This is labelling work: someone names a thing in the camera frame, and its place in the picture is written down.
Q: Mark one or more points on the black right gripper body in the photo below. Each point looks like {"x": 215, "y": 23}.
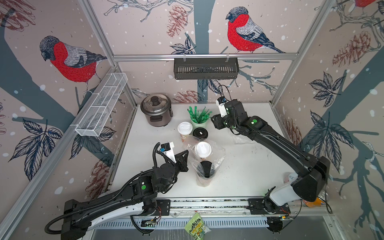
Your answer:
{"x": 225, "y": 121}

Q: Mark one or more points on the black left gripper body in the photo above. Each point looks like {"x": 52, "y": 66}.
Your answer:
{"x": 175, "y": 171}

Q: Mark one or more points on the white lid cup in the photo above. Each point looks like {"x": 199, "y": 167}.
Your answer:
{"x": 185, "y": 129}
{"x": 203, "y": 150}

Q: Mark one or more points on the clear plastic carrier bag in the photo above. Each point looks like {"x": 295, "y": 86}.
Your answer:
{"x": 216, "y": 158}

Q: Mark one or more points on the black lid red cup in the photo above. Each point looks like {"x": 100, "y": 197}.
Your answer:
{"x": 200, "y": 133}
{"x": 204, "y": 173}

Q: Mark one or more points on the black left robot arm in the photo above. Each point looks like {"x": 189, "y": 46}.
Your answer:
{"x": 136, "y": 198}

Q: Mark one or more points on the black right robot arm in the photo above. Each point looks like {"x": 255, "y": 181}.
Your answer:
{"x": 313, "y": 172}

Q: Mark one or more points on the spare clear plastic bag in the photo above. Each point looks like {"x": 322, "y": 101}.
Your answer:
{"x": 248, "y": 126}

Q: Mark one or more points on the green straw holder cup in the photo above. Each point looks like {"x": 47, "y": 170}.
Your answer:
{"x": 199, "y": 125}

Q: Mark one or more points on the green straws bundle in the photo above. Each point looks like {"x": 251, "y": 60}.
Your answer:
{"x": 199, "y": 116}

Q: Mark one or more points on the silver rice cooker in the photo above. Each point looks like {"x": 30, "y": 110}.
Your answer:
{"x": 157, "y": 109}

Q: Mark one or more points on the green snack packet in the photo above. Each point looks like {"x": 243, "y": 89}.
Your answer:
{"x": 196, "y": 227}

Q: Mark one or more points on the orange soda can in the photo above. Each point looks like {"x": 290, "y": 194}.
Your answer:
{"x": 317, "y": 203}

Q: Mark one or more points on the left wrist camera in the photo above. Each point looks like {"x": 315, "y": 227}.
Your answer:
{"x": 168, "y": 150}

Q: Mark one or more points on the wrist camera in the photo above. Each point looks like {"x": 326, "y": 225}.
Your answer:
{"x": 221, "y": 103}
{"x": 168, "y": 150}

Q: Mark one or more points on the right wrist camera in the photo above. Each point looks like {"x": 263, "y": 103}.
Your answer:
{"x": 221, "y": 103}

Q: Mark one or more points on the black hanging wire basket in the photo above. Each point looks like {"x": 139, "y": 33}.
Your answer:
{"x": 206, "y": 68}

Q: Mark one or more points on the white wire mesh shelf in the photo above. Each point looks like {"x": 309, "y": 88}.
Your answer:
{"x": 96, "y": 116}

